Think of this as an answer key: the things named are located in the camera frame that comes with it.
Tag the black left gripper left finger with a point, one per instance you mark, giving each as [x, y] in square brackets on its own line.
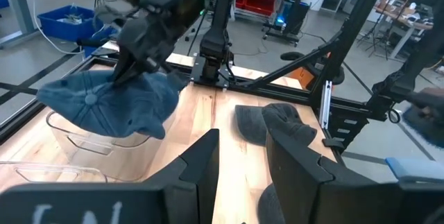
[197, 168]

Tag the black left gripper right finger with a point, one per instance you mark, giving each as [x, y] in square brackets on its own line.
[295, 182]

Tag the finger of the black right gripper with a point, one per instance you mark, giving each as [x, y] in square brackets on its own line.
[123, 71]
[149, 66]

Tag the dark sock aloft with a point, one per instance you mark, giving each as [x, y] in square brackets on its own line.
[272, 206]

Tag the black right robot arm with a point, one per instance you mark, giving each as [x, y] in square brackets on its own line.
[216, 26]

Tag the dark grey cap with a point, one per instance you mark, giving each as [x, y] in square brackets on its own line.
[274, 123]

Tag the clear plastic bin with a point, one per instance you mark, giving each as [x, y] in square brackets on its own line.
[52, 173]
[104, 154]

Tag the orange box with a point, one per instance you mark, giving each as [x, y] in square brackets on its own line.
[301, 77]

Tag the blue padded seat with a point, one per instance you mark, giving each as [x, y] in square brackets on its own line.
[416, 168]

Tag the black equipment cart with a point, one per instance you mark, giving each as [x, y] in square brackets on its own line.
[291, 17]

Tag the person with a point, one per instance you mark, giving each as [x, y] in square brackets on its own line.
[428, 113]

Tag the black tripod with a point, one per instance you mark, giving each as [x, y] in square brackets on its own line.
[376, 36]

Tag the wooden desk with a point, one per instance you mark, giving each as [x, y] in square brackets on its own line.
[404, 17]

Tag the white metal bracket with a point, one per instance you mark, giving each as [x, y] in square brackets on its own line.
[325, 104]

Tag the black aluminium rig frame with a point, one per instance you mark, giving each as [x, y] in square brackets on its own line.
[347, 43]

